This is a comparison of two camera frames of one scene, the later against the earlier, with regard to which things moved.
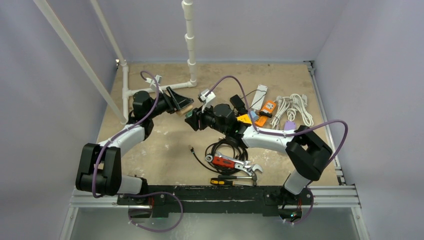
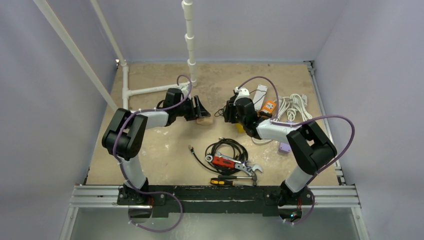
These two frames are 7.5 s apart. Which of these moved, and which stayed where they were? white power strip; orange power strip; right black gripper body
Moved: right black gripper body
Stayed: white power strip; orange power strip
